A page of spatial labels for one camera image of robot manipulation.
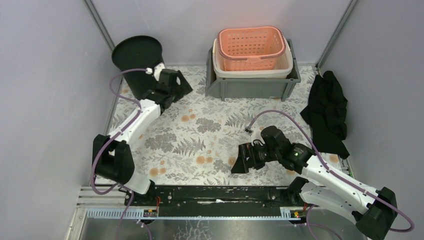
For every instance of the cream perforated plastic basket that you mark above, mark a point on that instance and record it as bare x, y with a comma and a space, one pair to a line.
282, 68

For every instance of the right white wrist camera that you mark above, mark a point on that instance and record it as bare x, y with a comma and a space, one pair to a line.
255, 136

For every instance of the pink perforated plastic basket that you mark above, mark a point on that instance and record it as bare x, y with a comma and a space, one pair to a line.
250, 49

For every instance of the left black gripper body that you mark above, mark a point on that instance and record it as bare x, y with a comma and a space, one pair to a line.
173, 84

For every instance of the floral patterned table mat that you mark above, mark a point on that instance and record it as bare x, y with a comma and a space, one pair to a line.
195, 141

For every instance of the large black cylindrical container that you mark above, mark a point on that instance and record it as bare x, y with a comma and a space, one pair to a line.
138, 52

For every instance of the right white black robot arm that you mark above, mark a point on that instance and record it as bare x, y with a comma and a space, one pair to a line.
325, 186

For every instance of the black crumpled cloth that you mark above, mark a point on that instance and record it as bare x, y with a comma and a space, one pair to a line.
326, 114

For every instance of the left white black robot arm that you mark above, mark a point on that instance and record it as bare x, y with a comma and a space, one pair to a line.
112, 156

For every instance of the aluminium frame rail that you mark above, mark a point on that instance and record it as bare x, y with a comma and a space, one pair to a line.
111, 205

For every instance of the grey plastic storage bin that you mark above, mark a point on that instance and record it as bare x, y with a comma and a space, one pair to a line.
250, 86

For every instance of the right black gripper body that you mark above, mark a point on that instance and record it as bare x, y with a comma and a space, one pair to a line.
263, 154

